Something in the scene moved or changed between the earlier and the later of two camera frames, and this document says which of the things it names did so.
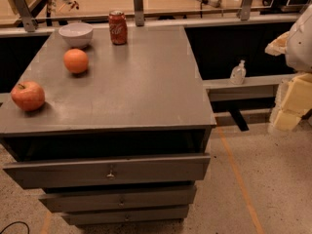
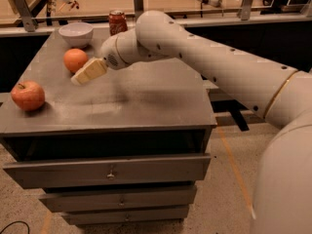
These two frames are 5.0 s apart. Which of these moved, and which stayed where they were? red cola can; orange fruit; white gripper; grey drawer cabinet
Moved: white gripper
Stayed: grey drawer cabinet; red cola can; orange fruit
